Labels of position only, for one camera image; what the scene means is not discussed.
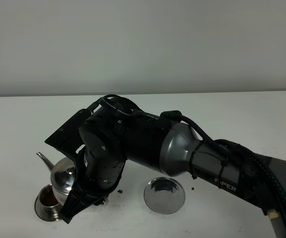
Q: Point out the near stainless steel teacup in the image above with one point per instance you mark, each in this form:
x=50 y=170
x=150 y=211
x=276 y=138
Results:
x=47 y=198

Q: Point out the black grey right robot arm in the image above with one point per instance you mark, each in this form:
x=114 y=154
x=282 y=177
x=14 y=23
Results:
x=173 y=144

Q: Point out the stainless steel teapot saucer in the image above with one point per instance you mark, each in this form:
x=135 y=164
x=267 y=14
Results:
x=164 y=195

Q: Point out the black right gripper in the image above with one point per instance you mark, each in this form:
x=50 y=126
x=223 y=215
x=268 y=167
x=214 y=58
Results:
x=93 y=142

